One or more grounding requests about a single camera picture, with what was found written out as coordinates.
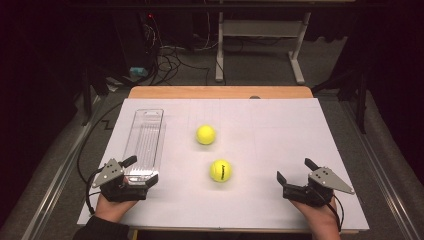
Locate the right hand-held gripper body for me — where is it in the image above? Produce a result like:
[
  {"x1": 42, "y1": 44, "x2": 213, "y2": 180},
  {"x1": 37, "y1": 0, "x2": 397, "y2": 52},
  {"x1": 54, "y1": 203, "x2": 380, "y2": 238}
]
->
[{"x1": 282, "y1": 166, "x2": 356, "y2": 208}]

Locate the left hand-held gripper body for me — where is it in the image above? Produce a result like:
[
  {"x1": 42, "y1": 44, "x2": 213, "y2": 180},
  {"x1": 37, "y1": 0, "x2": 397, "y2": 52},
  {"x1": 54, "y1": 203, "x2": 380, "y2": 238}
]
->
[{"x1": 92, "y1": 158, "x2": 149, "y2": 203}]

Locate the clear plastic ball container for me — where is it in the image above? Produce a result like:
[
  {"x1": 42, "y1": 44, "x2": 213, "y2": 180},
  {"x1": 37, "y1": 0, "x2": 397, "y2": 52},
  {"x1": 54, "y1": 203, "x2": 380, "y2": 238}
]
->
[{"x1": 122, "y1": 108, "x2": 167, "y2": 184}]

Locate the yellow tennis ball black print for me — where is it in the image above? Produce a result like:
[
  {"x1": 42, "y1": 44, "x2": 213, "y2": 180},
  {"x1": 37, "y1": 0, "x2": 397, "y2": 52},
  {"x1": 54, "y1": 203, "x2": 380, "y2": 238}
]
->
[{"x1": 209, "y1": 159, "x2": 233, "y2": 183}]

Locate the plain yellow tennis ball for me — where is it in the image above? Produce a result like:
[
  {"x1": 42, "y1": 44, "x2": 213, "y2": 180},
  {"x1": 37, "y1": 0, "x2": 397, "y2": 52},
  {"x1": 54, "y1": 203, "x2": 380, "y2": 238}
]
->
[{"x1": 195, "y1": 124, "x2": 217, "y2": 146}]

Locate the person's left hand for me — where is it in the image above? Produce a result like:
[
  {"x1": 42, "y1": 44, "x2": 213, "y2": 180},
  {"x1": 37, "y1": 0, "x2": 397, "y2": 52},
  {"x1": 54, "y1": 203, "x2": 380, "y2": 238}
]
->
[{"x1": 94, "y1": 193, "x2": 139, "y2": 224}]

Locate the person's right hand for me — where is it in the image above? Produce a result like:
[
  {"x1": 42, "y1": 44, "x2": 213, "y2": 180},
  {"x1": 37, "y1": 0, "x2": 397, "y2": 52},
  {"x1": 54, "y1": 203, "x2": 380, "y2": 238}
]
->
[{"x1": 289, "y1": 198, "x2": 341, "y2": 240}]

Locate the white table cover sheet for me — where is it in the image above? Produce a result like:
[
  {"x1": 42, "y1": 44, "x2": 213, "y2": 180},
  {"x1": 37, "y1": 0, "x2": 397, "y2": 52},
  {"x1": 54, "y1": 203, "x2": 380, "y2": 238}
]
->
[{"x1": 77, "y1": 97, "x2": 370, "y2": 232}]

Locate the black metal stand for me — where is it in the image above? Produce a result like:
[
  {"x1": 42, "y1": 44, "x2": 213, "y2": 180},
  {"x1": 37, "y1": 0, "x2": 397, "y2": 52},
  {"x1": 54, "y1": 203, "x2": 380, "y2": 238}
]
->
[
  {"x1": 80, "y1": 64, "x2": 113, "y2": 127},
  {"x1": 312, "y1": 66, "x2": 369, "y2": 135}
]

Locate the small teal box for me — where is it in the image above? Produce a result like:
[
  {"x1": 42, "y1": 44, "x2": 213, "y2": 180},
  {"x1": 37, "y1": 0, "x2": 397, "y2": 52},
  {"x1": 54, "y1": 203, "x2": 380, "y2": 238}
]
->
[{"x1": 129, "y1": 66, "x2": 148, "y2": 77}]

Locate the black computer tower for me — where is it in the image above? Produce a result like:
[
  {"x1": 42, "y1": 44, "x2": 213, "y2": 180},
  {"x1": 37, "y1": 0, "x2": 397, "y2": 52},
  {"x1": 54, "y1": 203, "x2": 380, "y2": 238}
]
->
[{"x1": 111, "y1": 8, "x2": 159, "y2": 69}]

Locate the left hand-held gripper cable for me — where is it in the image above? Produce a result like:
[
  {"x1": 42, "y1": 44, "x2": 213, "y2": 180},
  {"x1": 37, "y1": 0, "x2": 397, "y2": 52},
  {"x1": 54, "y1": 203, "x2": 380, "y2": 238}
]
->
[{"x1": 85, "y1": 169, "x2": 102, "y2": 215}]

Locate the hand-held gripper cable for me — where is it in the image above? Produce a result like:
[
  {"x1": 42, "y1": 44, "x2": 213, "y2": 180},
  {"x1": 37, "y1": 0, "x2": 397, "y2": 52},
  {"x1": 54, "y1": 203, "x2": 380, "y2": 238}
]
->
[
  {"x1": 328, "y1": 194, "x2": 345, "y2": 233},
  {"x1": 85, "y1": 169, "x2": 102, "y2": 215}
]

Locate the right hand-held gripper cable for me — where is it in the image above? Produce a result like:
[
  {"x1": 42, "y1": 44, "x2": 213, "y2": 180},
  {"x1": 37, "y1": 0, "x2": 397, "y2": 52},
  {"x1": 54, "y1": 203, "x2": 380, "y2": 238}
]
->
[{"x1": 328, "y1": 194, "x2": 345, "y2": 233}]

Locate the black floor cable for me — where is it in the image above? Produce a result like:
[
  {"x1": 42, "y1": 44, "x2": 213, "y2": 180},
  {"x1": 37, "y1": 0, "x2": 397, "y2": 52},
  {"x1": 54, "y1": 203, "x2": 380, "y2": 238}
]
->
[{"x1": 76, "y1": 101, "x2": 124, "y2": 184}]

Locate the aluminium floor rail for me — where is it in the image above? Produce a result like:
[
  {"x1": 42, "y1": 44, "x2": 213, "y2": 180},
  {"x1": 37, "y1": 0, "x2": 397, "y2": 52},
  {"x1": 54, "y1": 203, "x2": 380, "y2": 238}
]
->
[
  {"x1": 339, "y1": 99, "x2": 422, "y2": 240},
  {"x1": 19, "y1": 94, "x2": 105, "y2": 240}
]

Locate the tangle of floor cables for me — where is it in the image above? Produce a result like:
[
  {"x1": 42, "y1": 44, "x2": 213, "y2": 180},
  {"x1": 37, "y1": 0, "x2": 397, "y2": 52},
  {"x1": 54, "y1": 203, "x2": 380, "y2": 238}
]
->
[{"x1": 144, "y1": 13, "x2": 212, "y2": 86}]

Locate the white metal desk frame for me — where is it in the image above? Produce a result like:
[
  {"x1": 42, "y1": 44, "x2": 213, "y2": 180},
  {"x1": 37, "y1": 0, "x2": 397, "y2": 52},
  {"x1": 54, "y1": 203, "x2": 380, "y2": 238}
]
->
[{"x1": 214, "y1": 0, "x2": 312, "y2": 85}]

